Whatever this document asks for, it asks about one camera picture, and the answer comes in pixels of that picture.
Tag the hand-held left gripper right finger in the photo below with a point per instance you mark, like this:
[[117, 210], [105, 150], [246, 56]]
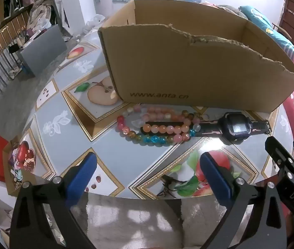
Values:
[[217, 179]]

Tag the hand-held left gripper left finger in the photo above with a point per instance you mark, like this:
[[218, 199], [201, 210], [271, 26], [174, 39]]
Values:
[[82, 179]]

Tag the black digital wrist watch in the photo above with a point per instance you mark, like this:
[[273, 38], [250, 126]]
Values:
[[233, 128]]

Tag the translucent white pendant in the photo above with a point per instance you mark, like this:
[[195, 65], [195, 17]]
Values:
[[137, 123]]

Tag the brown cardboard box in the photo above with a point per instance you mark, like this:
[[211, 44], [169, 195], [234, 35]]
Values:
[[162, 64]]

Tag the wooden chair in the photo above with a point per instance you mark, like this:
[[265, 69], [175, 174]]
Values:
[[287, 32]]

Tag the white slippers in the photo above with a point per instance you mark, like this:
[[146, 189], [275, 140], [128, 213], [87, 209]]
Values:
[[14, 72]]

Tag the grey flat panel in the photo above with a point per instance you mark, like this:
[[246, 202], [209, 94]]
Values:
[[43, 51]]

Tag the blue patterned pillow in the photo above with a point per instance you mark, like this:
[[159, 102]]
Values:
[[261, 18]]

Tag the grey patterned pillow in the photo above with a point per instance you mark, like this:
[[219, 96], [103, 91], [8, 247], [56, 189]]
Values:
[[230, 9]]

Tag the white plastic bag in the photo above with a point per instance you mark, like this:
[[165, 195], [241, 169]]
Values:
[[96, 19]]

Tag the pile of clothes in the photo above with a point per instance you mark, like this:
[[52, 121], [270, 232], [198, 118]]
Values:
[[43, 13]]

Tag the black white hanging jacket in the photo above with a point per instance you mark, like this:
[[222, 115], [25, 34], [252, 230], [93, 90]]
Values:
[[12, 0]]

